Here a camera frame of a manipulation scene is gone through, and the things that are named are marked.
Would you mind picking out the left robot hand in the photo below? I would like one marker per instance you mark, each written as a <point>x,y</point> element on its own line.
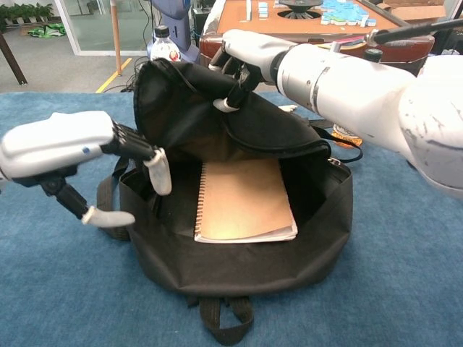
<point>54,137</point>

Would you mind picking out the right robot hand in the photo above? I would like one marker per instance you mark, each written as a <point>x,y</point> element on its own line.
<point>253,50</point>

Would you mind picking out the brown spiral notebook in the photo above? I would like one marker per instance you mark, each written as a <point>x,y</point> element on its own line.
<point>242,202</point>

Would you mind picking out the black fabric backpack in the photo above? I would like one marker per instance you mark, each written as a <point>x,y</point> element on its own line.
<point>253,267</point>

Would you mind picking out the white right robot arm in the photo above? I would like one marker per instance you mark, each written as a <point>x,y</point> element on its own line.
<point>361,94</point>

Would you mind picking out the green plastic wrapper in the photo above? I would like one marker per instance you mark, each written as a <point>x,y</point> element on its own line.
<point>47,30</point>

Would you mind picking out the brown mahjong table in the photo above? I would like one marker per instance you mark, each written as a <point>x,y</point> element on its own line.
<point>253,21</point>

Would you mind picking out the black mahjong table dome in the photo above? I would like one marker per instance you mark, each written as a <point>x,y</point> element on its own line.
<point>300,7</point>

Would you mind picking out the blue machine stand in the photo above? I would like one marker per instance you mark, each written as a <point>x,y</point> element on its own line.
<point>177,25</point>

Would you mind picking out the dark table leg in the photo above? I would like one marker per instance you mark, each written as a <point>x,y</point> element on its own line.
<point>12,59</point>

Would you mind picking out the pink drink bottle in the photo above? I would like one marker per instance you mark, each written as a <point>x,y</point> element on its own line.
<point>162,47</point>

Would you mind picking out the blue mahjong tile pile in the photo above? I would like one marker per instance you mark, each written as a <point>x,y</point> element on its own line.
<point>343,12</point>

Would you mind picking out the wooden pole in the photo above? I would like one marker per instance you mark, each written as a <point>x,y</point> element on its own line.
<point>115,36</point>

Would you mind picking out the brown tea bottle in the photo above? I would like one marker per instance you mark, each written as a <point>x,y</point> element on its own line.
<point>372,54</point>

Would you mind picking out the potted green plants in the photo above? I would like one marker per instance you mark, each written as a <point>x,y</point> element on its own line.
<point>25,12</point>

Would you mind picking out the cardboard box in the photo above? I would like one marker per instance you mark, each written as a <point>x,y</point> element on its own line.
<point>416,11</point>

